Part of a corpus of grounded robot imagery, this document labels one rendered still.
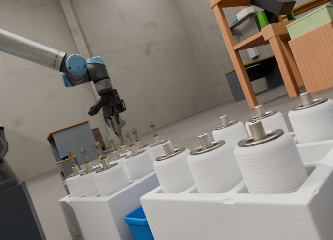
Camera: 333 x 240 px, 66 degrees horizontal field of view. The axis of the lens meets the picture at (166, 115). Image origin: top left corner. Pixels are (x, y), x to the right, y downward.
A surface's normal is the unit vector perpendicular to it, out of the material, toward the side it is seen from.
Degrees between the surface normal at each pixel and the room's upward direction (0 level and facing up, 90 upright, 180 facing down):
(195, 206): 90
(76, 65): 90
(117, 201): 90
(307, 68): 90
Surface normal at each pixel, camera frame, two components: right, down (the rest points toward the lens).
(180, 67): 0.43, -0.16
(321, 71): -0.78, 0.29
